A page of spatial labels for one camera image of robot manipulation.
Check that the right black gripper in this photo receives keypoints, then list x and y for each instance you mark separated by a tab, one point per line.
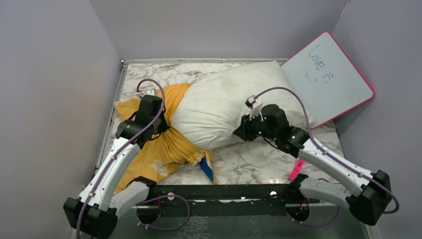
244	130

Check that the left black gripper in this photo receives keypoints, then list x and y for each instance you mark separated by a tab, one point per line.
164	126

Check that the yellow Mickey Mouse pillowcase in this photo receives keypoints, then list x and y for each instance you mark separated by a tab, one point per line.
161	157

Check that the white pillow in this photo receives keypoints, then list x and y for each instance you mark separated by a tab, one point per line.
211	108

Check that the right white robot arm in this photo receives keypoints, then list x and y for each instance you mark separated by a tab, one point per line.
364	193

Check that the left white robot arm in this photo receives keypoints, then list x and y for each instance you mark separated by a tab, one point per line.
97	208

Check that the pink marker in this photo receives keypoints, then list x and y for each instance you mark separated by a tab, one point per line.
296	170

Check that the pink framed whiteboard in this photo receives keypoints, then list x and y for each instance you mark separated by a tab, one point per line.
326	80

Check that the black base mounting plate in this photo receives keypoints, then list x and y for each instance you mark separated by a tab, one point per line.
166	201

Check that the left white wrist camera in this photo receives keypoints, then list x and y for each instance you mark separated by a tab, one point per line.
151	92

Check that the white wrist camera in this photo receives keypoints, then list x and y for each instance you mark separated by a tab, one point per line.
255	106
151	92

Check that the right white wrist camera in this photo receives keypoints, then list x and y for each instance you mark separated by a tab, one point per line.
255	106

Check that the aluminium table frame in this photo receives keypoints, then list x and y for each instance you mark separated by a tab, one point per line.
237	163

